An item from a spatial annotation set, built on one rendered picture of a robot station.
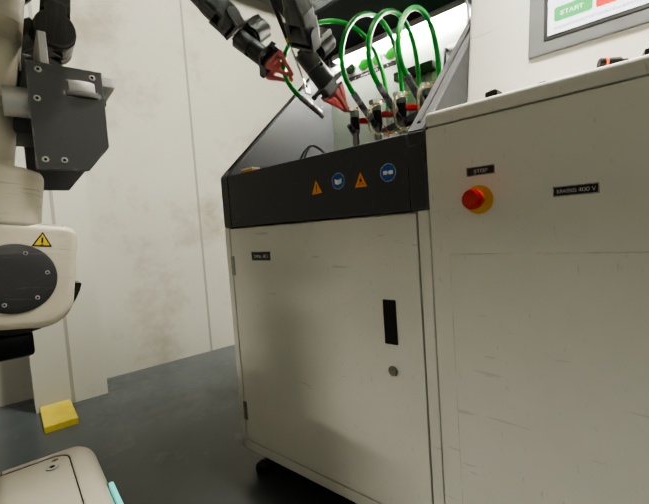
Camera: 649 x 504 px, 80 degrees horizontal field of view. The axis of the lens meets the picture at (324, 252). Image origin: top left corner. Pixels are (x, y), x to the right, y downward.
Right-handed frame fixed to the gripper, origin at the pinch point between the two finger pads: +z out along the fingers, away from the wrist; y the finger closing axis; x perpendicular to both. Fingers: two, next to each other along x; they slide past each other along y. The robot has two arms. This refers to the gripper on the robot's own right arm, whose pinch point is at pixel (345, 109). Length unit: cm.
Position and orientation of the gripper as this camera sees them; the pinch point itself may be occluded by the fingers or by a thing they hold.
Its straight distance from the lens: 123.1
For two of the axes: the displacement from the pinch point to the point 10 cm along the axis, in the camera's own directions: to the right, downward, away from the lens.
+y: 5.4, -7.4, 4.0
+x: -5.7, 0.3, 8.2
